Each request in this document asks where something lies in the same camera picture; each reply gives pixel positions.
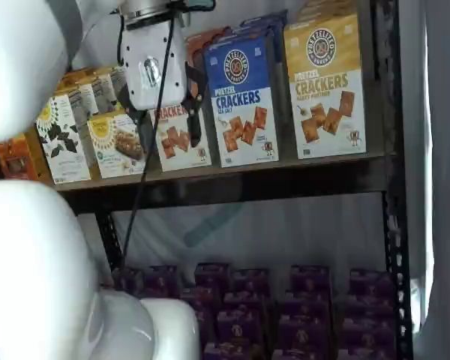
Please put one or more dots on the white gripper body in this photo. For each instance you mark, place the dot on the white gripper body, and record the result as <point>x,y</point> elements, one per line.
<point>150,56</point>

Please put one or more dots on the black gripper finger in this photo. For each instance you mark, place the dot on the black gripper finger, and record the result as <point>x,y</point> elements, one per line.
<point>123,96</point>
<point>195,123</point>

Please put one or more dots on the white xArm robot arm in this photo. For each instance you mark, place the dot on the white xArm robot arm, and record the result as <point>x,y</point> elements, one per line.
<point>30,262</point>

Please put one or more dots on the Simple Mills sweet thins box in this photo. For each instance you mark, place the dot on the Simple Mills sweet thins box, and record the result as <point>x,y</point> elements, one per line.
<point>103,90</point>
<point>82,99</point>
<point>86,71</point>
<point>63,157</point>

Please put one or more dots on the orange white pretzel crackers box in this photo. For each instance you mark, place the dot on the orange white pretzel crackers box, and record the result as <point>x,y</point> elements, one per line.
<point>172,150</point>
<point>217,33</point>

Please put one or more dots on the blue white pretzel crackers box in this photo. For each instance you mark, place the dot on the blue white pretzel crackers box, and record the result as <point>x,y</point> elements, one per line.
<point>240,112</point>
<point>262,26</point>

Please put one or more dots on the Simple Mills almond bar box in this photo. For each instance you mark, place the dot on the Simple Mills almond bar box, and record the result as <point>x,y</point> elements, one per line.
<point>112,150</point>

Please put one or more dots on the wooden shelf board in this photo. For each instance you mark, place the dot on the wooden shelf board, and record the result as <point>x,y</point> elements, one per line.
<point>288,159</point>

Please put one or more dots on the dark orange snack box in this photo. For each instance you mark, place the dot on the dark orange snack box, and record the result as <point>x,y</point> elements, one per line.
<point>15,157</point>

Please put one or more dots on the yellow white pretzel crackers box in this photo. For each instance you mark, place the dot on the yellow white pretzel crackers box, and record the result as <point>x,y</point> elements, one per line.
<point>322,9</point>
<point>322,93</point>

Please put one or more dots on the purple snack box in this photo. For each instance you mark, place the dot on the purple snack box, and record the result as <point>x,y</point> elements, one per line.
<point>232,352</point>
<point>309,279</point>
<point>302,355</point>
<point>305,303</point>
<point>133,281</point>
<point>245,302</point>
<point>369,305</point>
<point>367,333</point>
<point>206,322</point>
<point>371,281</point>
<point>303,332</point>
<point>240,326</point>
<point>365,354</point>
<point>212,273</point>
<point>200,298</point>
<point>249,281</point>
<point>164,281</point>

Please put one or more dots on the black metal shelf rack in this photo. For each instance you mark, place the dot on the black metal shelf rack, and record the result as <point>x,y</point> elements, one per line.
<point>397,262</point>

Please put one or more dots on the white backdrop with teal logo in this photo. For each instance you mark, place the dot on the white backdrop with teal logo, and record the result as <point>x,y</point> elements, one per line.
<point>247,232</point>

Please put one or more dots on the white fabric curtain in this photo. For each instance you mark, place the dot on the white fabric curtain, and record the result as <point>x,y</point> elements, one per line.
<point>442,187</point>

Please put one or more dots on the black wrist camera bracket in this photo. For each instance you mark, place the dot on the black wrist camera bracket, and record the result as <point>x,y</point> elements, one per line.
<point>195,3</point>

